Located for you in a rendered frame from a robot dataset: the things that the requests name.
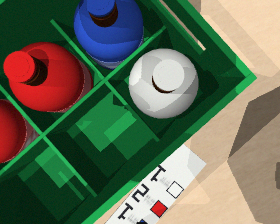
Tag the red bottle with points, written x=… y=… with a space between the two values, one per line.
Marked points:
x=46 y=77
x=16 y=133

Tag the white paper pick list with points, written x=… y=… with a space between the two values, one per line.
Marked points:
x=158 y=191

